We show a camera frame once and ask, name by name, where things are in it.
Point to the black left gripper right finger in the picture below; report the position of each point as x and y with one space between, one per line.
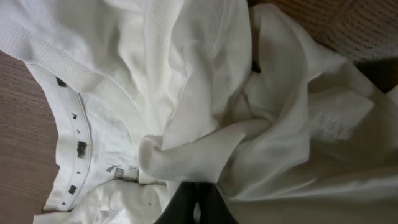
212 206

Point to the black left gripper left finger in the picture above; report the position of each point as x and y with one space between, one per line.
181 207

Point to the white t-shirt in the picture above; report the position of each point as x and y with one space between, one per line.
147 95

